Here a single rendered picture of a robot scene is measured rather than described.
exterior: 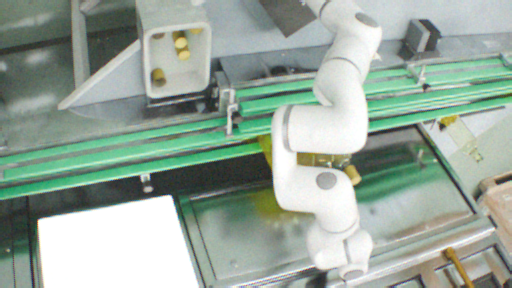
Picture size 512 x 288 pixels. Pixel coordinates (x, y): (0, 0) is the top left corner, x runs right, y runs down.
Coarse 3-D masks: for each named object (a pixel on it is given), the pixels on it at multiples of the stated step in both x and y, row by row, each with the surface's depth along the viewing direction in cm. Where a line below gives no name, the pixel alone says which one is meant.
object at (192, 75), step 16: (160, 32) 115; (208, 32) 120; (144, 48) 117; (160, 48) 127; (192, 48) 131; (208, 48) 124; (144, 64) 121; (160, 64) 131; (176, 64) 133; (192, 64) 135; (208, 64) 128; (176, 80) 134; (192, 80) 134; (208, 80) 132; (160, 96) 130
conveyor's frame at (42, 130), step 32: (224, 64) 136; (256, 64) 138; (288, 64) 139; (320, 64) 141; (384, 64) 145; (416, 64) 149; (32, 128) 125; (64, 128) 126; (96, 128) 128; (128, 128) 129
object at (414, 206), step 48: (384, 144) 166; (432, 144) 167; (48, 192) 137; (96, 192) 140; (144, 192) 142; (384, 192) 151; (432, 192) 153; (0, 240) 124; (384, 240) 138; (432, 240) 136; (480, 240) 139
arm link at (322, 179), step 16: (288, 112) 86; (272, 128) 87; (272, 144) 87; (288, 144) 86; (272, 160) 88; (288, 160) 88; (288, 176) 88; (304, 176) 87; (320, 176) 86; (336, 176) 86; (288, 192) 87; (304, 192) 86; (320, 192) 85; (336, 192) 84; (352, 192) 87; (288, 208) 89; (304, 208) 88; (320, 208) 86; (336, 208) 85; (352, 208) 89; (320, 224) 93; (336, 224) 90; (352, 224) 92
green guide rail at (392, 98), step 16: (464, 80) 161; (480, 80) 163; (496, 80) 164; (368, 96) 148; (384, 96) 149; (400, 96) 150; (416, 96) 151; (432, 96) 152; (448, 96) 153; (240, 112) 137; (256, 112) 137; (272, 112) 139; (240, 128) 133; (256, 128) 133
